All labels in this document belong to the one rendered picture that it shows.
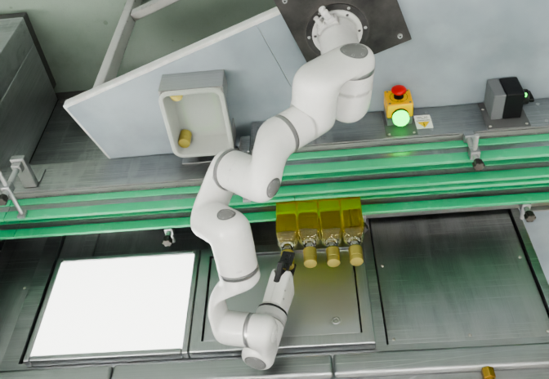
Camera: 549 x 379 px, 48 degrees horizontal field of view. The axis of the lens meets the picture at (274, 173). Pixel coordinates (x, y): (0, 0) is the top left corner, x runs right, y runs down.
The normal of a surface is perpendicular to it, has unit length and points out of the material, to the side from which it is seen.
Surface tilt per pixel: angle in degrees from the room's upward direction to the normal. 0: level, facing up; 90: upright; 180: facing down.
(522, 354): 90
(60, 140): 90
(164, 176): 90
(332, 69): 79
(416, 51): 0
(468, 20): 0
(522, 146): 90
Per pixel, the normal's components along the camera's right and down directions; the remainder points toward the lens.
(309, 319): -0.11, -0.73
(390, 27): 0.03, 0.69
